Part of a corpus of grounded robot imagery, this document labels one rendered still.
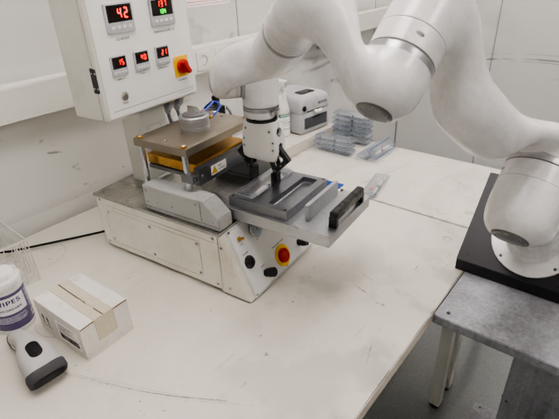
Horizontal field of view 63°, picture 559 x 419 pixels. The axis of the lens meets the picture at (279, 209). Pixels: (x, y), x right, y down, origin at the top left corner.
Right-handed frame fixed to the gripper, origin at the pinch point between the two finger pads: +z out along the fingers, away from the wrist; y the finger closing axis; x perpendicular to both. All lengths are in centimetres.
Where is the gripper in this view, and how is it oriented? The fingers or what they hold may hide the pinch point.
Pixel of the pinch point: (264, 176)
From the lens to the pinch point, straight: 114.3
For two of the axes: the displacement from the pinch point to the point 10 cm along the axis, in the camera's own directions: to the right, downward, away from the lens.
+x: -5.4, 4.2, -7.3
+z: 0.3, 8.7, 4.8
